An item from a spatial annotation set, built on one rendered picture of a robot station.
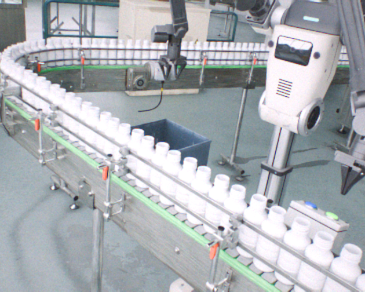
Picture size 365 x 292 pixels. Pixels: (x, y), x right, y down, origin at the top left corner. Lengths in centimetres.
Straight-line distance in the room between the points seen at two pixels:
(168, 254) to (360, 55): 75
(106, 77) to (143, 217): 163
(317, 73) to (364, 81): 46
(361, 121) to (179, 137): 113
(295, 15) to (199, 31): 404
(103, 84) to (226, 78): 99
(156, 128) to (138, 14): 332
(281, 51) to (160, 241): 81
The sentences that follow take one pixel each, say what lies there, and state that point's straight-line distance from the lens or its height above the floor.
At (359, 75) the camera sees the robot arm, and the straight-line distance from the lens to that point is 105.
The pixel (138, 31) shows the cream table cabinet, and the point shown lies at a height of 85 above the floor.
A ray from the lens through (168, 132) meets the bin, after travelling 201.
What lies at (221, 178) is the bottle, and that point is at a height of 115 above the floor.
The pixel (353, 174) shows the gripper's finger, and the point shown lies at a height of 124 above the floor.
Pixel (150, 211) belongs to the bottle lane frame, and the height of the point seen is 97.
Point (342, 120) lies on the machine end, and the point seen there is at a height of 18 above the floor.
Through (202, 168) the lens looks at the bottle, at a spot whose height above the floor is 116.
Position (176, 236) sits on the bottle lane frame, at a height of 95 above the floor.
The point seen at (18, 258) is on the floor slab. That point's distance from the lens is 258.
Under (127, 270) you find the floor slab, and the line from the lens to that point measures 245.
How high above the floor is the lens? 165
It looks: 24 degrees down
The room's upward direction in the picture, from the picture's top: 7 degrees clockwise
